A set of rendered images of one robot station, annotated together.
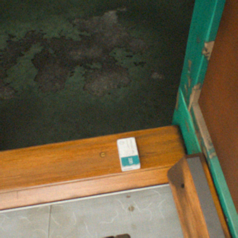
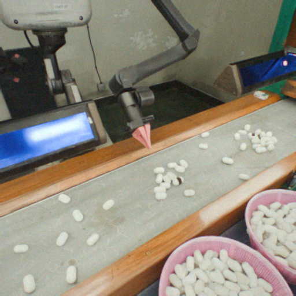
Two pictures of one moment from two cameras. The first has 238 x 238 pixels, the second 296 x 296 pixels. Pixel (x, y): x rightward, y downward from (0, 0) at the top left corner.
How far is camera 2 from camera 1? 1.14 m
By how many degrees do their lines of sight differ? 27
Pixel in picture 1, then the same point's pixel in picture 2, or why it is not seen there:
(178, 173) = (288, 85)
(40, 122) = not seen: hidden behind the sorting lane
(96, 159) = (252, 99)
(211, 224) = not seen: outside the picture
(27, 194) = (241, 111)
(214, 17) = (288, 29)
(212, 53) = (285, 44)
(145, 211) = (279, 108)
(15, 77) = not seen: hidden behind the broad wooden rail
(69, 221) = (261, 115)
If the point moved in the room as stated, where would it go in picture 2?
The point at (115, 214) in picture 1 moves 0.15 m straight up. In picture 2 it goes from (272, 110) to (282, 81)
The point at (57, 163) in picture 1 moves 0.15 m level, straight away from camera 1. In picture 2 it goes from (241, 103) to (215, 95)
